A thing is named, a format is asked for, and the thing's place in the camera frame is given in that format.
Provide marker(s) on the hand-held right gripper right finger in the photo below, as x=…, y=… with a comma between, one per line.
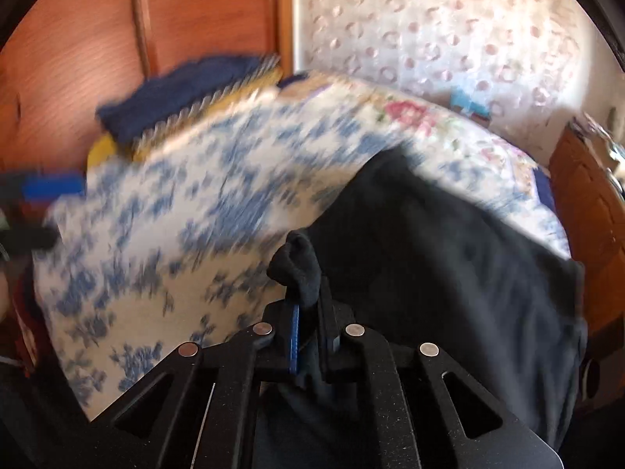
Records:
x=337, y=351

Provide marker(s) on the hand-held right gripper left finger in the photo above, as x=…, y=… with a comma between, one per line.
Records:
x=294, y=337

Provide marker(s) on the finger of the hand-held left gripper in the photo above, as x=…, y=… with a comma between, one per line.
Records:
x=29, y=240
x=49, y=188

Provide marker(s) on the black printed t-shirt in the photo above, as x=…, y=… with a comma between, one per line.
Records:
x=439, y=264

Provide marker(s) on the wooden wardrobe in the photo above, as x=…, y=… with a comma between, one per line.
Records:
x=73, y=58

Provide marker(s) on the navy blue cloth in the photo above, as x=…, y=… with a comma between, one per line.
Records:
x=161, y=102

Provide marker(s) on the blue floral bed sheet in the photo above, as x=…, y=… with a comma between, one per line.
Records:
x=195, y=215

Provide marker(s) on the pink floral quilt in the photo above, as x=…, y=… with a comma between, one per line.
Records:
x=415, y=112

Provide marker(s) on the dark blue pillow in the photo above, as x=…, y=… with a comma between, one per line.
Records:
x=544, y=185

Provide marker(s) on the blue plastic bag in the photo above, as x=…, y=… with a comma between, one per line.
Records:
x=468, y=101

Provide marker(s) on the wooden cabinet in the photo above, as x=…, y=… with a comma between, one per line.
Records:
x=586, y=205

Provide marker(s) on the clutter of small household things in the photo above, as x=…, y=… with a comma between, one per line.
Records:
x=605, y=141

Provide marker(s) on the circle patterned curtain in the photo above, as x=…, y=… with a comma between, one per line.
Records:
x=439, y=24

